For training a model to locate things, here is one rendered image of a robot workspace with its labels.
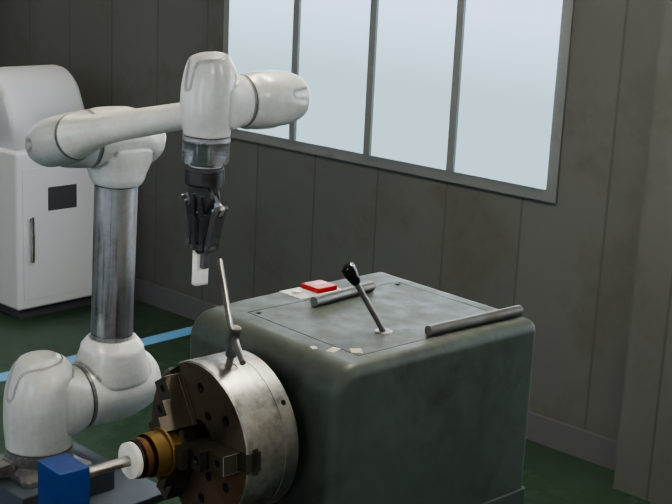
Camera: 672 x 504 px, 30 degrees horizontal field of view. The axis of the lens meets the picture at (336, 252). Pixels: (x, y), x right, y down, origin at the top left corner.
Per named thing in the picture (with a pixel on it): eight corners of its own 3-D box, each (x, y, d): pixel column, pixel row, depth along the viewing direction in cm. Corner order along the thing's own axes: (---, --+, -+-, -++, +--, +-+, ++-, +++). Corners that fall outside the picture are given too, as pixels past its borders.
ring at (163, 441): (161, 417, 241) (120, 428, 234) (189, 432, 234) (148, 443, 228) (160, 462, 243) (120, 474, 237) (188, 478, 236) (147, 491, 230)
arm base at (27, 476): (-32, 469, 291) (-32, 447, 289) (49, 445, 307) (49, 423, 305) (12, 495, 279) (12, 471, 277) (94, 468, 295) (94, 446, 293)
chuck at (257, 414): (178, 456, 264) (200, 325, 252) (269, 540, 244) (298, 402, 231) (142, 466, 258) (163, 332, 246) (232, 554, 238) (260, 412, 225)
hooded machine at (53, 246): (107, 304, 700) (108, 71, 668) (21, 323, 660) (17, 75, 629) (40, 279, 743) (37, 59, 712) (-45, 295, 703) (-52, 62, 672)
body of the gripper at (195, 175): (175, 161, 239) (174, 209, 241) (202, 171, 233) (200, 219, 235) (207, 158, 243) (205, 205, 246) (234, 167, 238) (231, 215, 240)
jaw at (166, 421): (198, 426, 246) (180, 368, 248) (211, 419, 242) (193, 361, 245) (151, 438, 239) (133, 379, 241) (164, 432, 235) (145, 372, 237)
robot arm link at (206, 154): (201, 141, 230) (199, 173, 232) (240, 138, 236) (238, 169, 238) (172, 132, 237) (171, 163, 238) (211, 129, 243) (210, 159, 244)
